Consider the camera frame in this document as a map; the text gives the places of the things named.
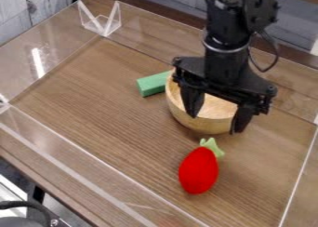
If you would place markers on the red felt strawberry toy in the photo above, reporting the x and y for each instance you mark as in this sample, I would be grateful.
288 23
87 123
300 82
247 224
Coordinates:
198 170

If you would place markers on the black metal table bracket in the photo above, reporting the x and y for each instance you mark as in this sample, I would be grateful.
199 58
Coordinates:
40 213

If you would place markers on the green foam block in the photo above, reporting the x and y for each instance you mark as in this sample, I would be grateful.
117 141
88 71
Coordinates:
152 84

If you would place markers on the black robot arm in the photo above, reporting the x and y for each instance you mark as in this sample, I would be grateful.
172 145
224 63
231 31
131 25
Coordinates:
232 22

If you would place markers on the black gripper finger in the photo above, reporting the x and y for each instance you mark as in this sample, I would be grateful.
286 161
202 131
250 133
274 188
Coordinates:
243 115
192 99

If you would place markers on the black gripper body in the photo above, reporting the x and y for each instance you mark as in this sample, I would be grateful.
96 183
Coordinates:
222 74

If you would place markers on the clear acrylic corner bracket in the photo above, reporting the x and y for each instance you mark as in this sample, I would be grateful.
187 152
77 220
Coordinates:
100 24

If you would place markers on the wooden bowl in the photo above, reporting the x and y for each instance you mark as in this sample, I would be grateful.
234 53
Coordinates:
215 115

